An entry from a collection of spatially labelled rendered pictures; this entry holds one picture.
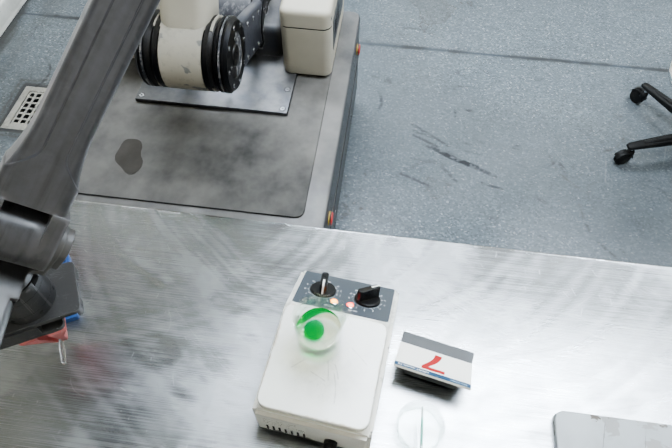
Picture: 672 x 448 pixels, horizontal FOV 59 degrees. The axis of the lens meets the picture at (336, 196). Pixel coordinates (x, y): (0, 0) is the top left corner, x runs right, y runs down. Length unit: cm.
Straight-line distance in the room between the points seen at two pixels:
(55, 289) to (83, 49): 30
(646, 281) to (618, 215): 106
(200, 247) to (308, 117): 74
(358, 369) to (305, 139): 89
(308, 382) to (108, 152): 100
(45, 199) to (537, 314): 59
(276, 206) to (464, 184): 73
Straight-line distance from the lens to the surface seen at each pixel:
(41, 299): 69
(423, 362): 73
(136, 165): 148
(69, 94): 53
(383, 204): 179
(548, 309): 83
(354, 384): 65
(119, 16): 52
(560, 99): 222
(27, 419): 81
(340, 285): 75
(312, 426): 66
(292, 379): 65
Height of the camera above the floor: 146
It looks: 54 degrees down
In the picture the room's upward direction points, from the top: straight up
